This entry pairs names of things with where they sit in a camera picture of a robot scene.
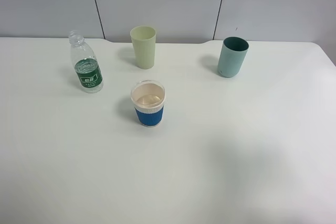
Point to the glass cup blue sleeve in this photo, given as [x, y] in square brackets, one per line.
[148, 97]

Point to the clear bottle green label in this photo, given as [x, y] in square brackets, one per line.
[85, 63]

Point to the pale green plastic cup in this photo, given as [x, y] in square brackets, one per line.
[143, 40]

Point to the teal plastic cup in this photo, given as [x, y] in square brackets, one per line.
[232, 55]

